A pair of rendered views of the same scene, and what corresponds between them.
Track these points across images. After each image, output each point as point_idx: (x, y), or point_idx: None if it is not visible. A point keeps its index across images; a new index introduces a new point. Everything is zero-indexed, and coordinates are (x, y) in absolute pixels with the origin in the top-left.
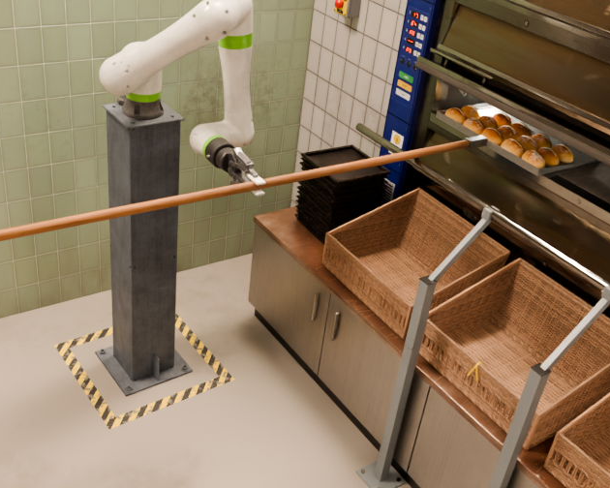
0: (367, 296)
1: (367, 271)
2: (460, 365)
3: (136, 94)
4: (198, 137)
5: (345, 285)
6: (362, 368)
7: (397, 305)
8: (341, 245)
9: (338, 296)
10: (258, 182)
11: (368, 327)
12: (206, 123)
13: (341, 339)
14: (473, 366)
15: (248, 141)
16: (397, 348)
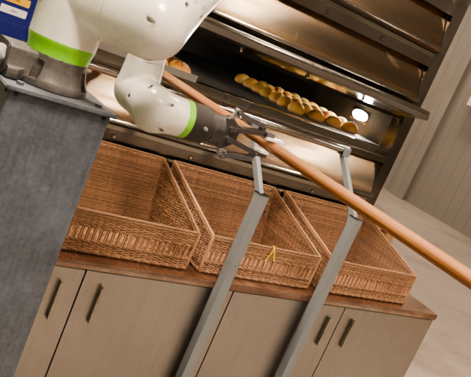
0: (132, 250)
1: (136, 222)
2: (253, 258)
3: (92, 54)
4: (175, 106)
5: (91, 253)
6: (136, 328)
7: (181, 239)
8: (87, 209)
9: (105, 267)
10: (283, 142)
11: (155, 278)
12: (155, 84)
13: (100, 315)
14: (268, 251)
15: None
16: (196, 277)
